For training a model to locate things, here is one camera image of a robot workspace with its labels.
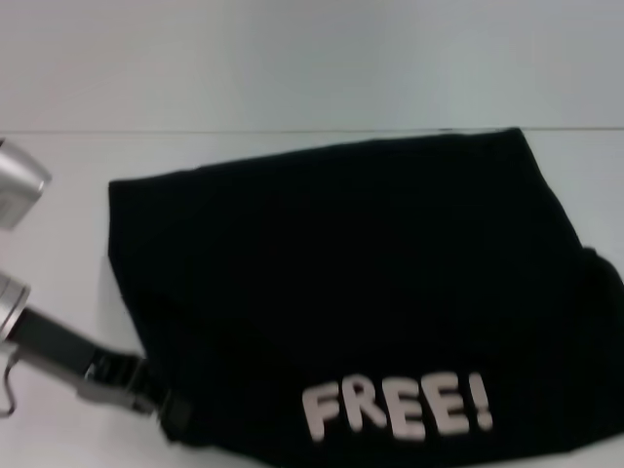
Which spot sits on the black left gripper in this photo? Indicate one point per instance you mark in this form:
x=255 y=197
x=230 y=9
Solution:
x=63 y=348

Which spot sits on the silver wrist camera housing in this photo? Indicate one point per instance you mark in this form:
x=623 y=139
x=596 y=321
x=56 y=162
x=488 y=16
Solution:
x=19 y=185

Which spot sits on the black t-shirt with FREE print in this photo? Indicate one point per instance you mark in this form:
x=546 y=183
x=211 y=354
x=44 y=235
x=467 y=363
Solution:
x=341 y=273

